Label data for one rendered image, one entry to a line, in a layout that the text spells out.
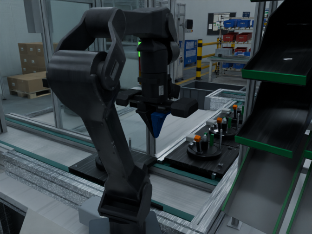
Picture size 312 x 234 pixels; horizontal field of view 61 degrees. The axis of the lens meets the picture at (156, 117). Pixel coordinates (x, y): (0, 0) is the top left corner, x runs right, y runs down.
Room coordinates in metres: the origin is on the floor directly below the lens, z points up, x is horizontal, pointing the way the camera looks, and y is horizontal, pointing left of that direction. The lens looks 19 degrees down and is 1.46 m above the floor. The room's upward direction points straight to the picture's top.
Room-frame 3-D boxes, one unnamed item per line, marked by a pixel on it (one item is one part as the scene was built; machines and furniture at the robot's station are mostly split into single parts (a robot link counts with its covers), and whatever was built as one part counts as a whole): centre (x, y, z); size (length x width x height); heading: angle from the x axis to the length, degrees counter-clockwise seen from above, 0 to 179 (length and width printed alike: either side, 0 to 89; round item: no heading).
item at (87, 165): (0.90, 0.16, 0.96); 0.24 x 0.24 x 0.02; 58
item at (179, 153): (0.98, -0.20, 1.01); 0.24 x 0.24 x 0.13; 58
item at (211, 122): (1.18, -0.33, 1.01); 0.24 x 0.24 x 0.13; 58
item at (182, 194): (0.94, 0.18, 0.91); 0.84 x 0.28 x 0.10; 58
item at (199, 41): (9.08, -2.10, 0.58); 3.40 x 0.20 x 1.15; 148
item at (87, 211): (0.62, 0.12, 0.93); 0.21 x 0.07 x 0.06; 58
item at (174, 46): (0.60, -0.01, 1.43); 0.12 x 0.08 x 0.11; 160
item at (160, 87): (0.56, 0.00, 1.33); 0.19 x 0.06 x 0.08; 58
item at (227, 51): (6.32, -1.58, 0.90); 0.40 x 0.30 x 0.17; 150
